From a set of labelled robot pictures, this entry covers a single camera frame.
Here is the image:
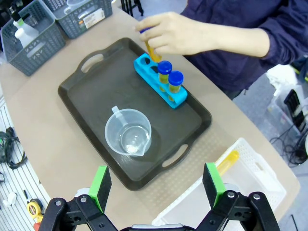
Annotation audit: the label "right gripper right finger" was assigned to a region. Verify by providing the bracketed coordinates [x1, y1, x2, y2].
[199, 162, 281, 231]

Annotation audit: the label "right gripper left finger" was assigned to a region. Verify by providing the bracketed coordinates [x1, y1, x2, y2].
[43, 166, 114, 231]

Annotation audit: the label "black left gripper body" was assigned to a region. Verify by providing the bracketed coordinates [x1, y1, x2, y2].
[7, 2, 23, 22]

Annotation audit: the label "white plastic bottle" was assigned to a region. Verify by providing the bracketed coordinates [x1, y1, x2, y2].
[13, 20, 40, 47]
[14, 30, 32, 50]

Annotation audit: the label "clear plastic measuring cup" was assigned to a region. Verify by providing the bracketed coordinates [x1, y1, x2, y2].
[63, 0, 81, 14]
[104, 105, 152, 157]

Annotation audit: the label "yellow test tube blue cap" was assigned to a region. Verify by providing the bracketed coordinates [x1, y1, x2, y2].
[215, 150, 240, 178]
[139, 26, 162, 63]
[157, 60, 173, 93]
[168, 71, 184, 102]

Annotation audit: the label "person's left forearm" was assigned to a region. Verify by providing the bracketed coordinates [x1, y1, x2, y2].
[222, 26, 270, 58]

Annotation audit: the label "person's left hand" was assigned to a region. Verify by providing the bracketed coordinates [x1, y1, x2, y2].
[134, 12, 227, 56]

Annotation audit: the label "white plastic lattice basket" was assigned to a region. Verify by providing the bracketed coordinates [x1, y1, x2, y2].
[151, 137, 287, 231]

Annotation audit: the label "grey plastic lattice basket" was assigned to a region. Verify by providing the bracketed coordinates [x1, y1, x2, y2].
[0, 0, 66, 77]

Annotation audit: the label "grey basket with label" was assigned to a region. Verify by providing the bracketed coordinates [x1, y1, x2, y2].
[42, 0, 114, 39]

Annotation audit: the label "yellow tape measure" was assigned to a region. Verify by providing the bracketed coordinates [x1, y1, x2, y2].
[26, 198, 44, 223]

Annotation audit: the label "white slotted panel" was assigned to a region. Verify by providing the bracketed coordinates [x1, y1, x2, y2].
[0, 96, 51, 231]

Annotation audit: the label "small white plastic item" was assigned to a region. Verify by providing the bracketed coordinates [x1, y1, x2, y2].
[2, 192, 18, 207]

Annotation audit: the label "blue test tube rack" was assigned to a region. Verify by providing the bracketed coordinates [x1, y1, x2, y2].
[133, 53, 188, 109]

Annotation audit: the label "dark brown serving tray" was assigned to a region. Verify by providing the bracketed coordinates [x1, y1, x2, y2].
[57, 37, 213, 192]

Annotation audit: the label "black tripod legs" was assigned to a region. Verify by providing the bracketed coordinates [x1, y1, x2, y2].
[120, 0, 145, 16]

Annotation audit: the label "black power strip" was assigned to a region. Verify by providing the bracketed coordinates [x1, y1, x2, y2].
[283, 89, 307, 132]

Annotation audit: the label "person in purple jacket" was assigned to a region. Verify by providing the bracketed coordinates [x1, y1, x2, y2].
[180, 0, 308, 101]

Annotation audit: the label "white plastic bag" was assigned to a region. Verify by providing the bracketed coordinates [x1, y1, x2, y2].
[266, 64, 298, 97]

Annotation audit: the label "black floor cables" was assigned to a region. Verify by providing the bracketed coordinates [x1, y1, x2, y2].
[269, 125, 308, 167]

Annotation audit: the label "black cable bundle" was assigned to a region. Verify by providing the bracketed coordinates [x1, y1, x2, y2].
[0, 126, 27, 169]

